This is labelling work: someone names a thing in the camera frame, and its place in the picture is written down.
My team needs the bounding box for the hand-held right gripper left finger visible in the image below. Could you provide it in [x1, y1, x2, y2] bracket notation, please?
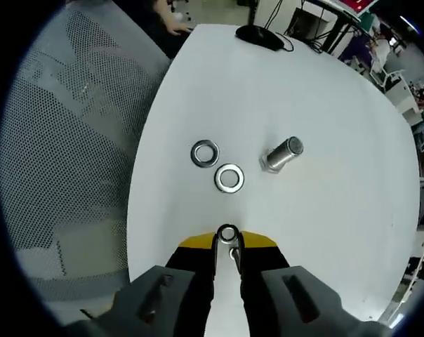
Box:
[112, 231, 220, 337]

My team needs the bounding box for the black box under stand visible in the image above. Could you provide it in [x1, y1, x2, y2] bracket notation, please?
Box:
[289, 6, 324, 40]

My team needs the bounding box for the small steel washer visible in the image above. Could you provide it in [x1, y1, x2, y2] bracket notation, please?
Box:
[217, 223, 241, 246]

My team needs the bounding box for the black laptop stand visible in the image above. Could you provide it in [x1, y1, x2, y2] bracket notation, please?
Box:
[324, 6, 362, 57]

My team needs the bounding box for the large bright steel washer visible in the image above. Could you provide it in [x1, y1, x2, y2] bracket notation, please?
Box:
[213, 162, 246, 194]

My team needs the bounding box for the white office chair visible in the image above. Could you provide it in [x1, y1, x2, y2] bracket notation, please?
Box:
[369, 68, 409, 93]

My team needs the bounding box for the white laptop with red screen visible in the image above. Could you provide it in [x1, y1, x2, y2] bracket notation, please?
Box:
[338, 0, 376, 15]

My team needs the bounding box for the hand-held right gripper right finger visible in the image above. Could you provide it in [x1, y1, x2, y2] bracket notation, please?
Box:
[232, 230, 392, 337]

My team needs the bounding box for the person's left hand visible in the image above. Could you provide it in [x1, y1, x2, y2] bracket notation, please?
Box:
[164, 13, 192, 36]

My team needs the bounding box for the large dark-rimmed washer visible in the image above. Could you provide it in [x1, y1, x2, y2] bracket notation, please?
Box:
[190, 138, 221, 169]

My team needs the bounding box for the thick threaded steel stud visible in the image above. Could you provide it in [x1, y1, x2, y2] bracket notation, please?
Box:
[258, 136, 305, 174]

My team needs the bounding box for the black computer mouse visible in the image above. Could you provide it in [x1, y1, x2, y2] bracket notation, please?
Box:
[234, 24, 285, 53]

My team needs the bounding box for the grey mesh chair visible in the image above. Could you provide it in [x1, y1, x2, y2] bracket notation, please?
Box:
[0, 5, 174, 312]

